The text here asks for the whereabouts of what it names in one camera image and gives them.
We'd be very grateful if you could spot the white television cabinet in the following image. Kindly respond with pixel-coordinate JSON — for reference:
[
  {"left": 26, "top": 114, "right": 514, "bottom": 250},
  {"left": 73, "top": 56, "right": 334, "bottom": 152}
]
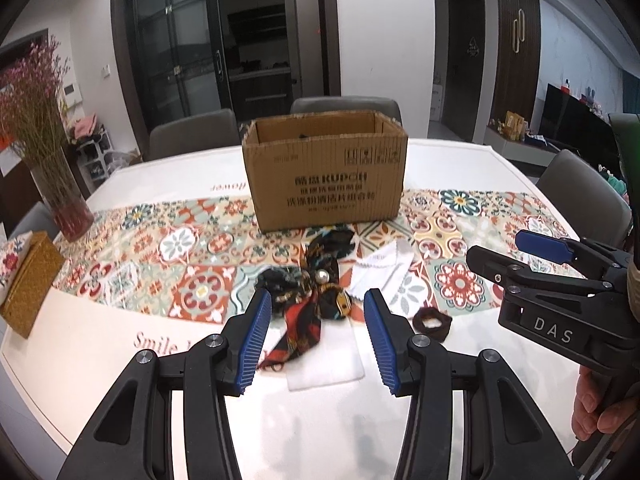
[{"left": 486, "top": 125, "right": 551, "bottom": 166}]

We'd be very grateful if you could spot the dried pink flower bunch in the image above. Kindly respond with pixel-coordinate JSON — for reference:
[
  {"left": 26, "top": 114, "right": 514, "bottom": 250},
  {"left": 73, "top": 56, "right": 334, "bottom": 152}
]
[{"left": 0, "top": 35, "right": 71, "bottom": 171}]

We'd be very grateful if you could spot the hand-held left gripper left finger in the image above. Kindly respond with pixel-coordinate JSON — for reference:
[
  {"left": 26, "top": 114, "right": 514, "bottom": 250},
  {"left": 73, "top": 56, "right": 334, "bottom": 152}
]
[{"left": 56, "top": 287, "right": 273, "bottom": 480}]

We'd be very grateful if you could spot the black red patterned hair scarf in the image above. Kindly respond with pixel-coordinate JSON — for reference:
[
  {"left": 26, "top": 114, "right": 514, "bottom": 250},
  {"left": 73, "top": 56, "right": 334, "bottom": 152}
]
[{"left": 254, "top": 227, "right": 357, "bottom": 368}]

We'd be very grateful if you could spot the dark blue curtain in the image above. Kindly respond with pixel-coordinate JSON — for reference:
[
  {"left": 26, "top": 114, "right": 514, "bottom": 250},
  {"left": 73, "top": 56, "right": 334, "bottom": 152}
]
[{"left": 620, "top": 70, "right": 640, "bottom": 116}]

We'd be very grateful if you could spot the black television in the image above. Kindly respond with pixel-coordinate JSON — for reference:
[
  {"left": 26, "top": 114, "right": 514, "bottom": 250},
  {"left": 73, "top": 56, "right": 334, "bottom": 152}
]
[{"left": 541, "top": 84, "right": 626, "bottom": 171}]

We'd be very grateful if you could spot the white zigzag-edge cloth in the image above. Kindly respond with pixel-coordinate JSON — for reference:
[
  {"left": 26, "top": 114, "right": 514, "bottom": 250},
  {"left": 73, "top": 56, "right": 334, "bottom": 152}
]
[{"left": 347, "top": 240, "right": 415, "bottom": 301}]

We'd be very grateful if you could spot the dark interior door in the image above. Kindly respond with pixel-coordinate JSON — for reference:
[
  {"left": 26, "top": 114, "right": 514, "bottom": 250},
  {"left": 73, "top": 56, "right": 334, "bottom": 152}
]
[{"left": 447, "top": 0, "right": 486, "bottom": 143}]

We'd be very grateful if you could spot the floral fabric tissue cover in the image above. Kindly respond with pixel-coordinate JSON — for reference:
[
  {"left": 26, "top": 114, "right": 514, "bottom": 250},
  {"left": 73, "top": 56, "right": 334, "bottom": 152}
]
[{"left": 0, "top": 237, "right": 33, "bottom": 303}]

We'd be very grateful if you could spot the white felt cloth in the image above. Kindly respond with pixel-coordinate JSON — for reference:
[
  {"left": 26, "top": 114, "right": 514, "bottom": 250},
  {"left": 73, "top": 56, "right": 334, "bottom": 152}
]
[{"left": 286, "top": 305, "right": 366, "bottom": 391}]

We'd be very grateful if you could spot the dark wooden entrance door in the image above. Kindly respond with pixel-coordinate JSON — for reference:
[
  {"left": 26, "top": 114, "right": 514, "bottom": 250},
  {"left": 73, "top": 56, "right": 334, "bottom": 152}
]
[{"left": 0, "top": 30, "right": 51, "bottom": 221}]

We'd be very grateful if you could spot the person's right hand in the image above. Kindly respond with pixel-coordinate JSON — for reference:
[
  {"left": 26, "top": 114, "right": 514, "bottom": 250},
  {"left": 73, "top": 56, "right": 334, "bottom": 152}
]
[{"left": 571, "top": 365, "right": 640, "bottom": 443}]

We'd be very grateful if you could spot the cluttered shoe rack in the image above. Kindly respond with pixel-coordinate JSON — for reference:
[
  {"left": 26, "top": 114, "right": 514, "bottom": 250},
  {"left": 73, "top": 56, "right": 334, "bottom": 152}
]
[{"left": 70, "top": 115, "right": 141, "bottom": 196}]

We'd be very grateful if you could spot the brown fuzzy scrunchie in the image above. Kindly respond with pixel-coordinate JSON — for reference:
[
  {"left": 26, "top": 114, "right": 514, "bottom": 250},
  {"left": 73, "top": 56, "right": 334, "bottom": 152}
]
[{"left": 412, "top": 310, "right": 453, "bottom": 345}]

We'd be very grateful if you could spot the glass vase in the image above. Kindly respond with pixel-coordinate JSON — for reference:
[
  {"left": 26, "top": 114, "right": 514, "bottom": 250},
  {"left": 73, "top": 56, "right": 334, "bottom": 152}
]
[{"left": 30, "top": 152, "right": 96, "bottom": 242}]

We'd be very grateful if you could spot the clothes drying rack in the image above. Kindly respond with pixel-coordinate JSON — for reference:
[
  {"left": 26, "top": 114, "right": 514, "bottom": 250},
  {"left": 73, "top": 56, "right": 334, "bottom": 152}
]
[{"left": 597, "top": 162, "right": 628, "bottom": 196}]

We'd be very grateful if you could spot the dark wood slatted wall panel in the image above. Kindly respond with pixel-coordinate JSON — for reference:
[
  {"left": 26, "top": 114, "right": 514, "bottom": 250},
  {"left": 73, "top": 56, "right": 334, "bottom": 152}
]
[{"left": 495, "top": 0, "right": 542, "bottom": 136}]

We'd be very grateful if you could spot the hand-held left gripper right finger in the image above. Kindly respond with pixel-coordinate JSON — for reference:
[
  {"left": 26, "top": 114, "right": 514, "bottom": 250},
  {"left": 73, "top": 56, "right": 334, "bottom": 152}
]
[{"left": 363, "top": 287, "right": 576, "bottom": 480}]

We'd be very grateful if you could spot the dark framed sliding glass door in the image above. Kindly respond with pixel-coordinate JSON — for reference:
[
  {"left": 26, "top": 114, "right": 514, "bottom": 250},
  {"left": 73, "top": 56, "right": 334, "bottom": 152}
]
[{"left": 111, "top": 0, "right": 341, "bottom": 161}]

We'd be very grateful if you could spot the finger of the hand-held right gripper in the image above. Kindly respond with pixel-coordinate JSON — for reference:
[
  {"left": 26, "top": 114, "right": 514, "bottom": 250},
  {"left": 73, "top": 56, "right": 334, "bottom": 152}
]
[
  {"left": 515, "top": 230, "right": 608, "bottom": 273},
  {"left": 466, "top": 246, "right": 608, "bottom": 301}
]

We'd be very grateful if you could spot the woven yellow tissue box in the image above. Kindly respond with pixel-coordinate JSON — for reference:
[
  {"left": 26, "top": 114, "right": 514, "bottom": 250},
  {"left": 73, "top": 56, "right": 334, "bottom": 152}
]
[{"left": 0, "top": 231, "right": 67, "bottom": 339}]

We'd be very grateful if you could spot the grey dining chair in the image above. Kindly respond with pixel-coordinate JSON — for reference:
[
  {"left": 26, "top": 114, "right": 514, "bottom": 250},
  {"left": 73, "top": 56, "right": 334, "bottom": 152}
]
[
  {"left": 290, "top": 96, "right": 403, "bottom": 128},
  {"left": 7, "top": 201, "right": 61, "bottom": 241},
  {"left": 535, "top": 149, "right": 633, "bottom": 248},
  {"left": 149, "top": 108, "right": 242, "bottom": 162}
]

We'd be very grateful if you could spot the white tablecloth with tile band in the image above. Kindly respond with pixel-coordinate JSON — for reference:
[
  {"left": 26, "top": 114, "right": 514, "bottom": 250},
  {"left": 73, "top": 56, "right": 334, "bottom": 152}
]
[{"left": 0, "top": 137, "right": 631, "bottom": 480}]

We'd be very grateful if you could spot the brown cardboard box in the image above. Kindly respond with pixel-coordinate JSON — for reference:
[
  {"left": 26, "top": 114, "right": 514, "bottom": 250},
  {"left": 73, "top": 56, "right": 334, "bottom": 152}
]
[{"left": 241, "top": 110, "right": 408, "bottom": 233}]

